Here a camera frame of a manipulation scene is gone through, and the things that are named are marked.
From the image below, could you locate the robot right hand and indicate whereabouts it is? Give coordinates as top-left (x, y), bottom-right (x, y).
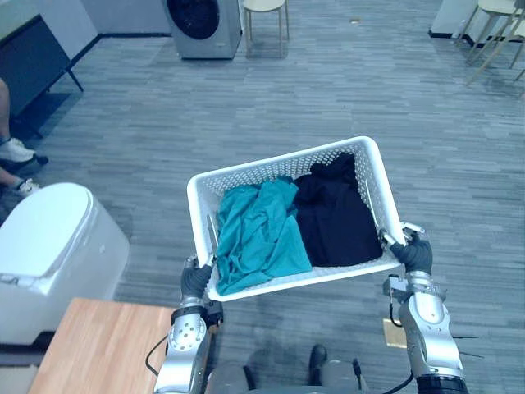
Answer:
top-left (364, 189), bottom-right (434, 274)

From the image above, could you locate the person's leg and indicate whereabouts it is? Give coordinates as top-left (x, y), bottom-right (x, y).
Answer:
top-left (0, 77), bottom-right (49, 166)
top-left (0, 166), bottom-right (41, 195)

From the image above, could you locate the robot leg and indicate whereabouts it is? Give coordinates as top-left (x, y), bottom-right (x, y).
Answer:
top-left (208, 348), bottom-right (270, 394)
top-left (306, 343), bottom-right (370, 394)

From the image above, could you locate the black garment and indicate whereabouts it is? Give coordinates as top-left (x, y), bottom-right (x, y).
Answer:
top-left (293, 153), bottom-right (383, 268)

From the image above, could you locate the robot right leg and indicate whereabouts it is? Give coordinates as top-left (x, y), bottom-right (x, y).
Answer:
top-left (306, 343), bottom-right (370, 394)

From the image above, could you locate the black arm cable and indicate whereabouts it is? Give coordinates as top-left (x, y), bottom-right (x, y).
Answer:
top-left (144, 334), bottom-right (170, 377)
top-left (385, 301), bottom-right (416, 394)

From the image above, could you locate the white perforated laundry basket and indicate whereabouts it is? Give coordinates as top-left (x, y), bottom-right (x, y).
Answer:
top-left (186, 135), bottom-right (408, 304)

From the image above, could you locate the dark cabinet with legs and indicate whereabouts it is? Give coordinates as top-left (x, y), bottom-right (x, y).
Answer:
top-left (0, 14), bottom-right (85, 140)

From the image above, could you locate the white cabinet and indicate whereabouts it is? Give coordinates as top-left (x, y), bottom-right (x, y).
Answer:
top-left (428, 0), bottom-right (482, 40)

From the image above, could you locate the black body cable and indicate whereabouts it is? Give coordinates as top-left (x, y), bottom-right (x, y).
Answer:
top-left (351, 357), bottom-right (366, 391)

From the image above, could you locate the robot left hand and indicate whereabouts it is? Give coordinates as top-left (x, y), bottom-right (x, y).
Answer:
top-left (180, 213), bottom-right (219, 301)

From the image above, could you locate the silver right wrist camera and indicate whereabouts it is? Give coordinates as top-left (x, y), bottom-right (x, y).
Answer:
top-left (382, 275), bottom-right (409, 305)

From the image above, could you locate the silver front-load washing machine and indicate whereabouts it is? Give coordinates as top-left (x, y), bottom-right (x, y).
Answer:
top-left (166, 0), bottom-right (244, 61)

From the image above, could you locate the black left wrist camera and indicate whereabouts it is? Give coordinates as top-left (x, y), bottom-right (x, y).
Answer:
top-left (204, 301), bottom-right (225, 329)

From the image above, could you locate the robot left leg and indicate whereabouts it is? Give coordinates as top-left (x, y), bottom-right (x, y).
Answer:
top-left (208, 348), bottom-right (270, 394)

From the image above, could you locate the white lidded bin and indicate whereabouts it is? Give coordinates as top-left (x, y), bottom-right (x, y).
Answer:
top-left (0, 182), bottom-right (131, 346)

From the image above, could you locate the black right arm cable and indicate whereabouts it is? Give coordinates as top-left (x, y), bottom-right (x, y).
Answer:
top-left (385, 301), bottom-right (416, 394)

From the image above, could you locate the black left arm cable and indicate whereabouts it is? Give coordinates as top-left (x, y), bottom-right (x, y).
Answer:
top-left (144, 334), bottom-right (170, 377)

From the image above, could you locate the yellowish floor tag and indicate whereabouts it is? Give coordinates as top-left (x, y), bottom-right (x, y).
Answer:
top-left (382, 318), bottom-right (408, 350)

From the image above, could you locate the teal garment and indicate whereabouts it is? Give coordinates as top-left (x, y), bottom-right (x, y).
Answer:
top-left (215, 175), bottom-right (313, 296)

